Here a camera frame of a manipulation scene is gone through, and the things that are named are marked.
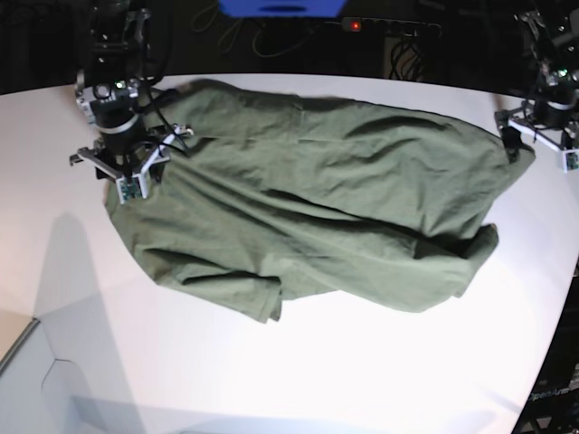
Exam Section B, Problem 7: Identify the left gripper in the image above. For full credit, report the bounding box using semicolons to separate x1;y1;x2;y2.
494;108;578;172

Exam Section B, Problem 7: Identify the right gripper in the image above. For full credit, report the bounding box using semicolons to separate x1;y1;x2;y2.
69;132;172;203

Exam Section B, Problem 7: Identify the green t-shirt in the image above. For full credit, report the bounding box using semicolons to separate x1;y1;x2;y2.
105;80;536;323

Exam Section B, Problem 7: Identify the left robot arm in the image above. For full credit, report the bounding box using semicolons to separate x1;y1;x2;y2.
495;1;578;174

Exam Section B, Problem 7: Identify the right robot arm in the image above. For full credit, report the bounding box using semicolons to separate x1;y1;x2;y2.
69;1;194;203

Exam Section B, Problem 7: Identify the black power strip red light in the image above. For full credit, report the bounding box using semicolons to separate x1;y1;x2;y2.
341;17;442;37

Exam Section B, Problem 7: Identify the blue box at top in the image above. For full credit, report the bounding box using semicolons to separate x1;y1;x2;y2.
218;0;346;18

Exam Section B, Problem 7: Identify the white side panel board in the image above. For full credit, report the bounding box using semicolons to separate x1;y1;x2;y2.
1;319;83;434

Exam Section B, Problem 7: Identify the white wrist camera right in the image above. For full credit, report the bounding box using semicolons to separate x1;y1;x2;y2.
115;174;149;204

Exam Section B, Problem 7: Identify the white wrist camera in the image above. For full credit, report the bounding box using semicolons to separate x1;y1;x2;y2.
561;148;579;174
115;174;149;204

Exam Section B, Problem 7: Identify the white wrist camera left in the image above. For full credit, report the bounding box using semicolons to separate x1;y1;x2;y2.
561;148;579;174

